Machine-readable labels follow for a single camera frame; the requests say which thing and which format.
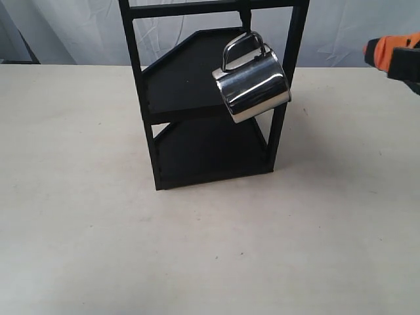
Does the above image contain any stainless steel mug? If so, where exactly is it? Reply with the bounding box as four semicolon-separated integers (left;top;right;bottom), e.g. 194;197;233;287
212;31;291;123

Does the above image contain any black two-tier metal rack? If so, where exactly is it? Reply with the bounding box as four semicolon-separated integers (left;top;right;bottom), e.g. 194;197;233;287
119;1;309;190

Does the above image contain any grey backdrop curtain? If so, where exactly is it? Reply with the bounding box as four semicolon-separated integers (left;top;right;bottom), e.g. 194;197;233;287
1;1;419;67

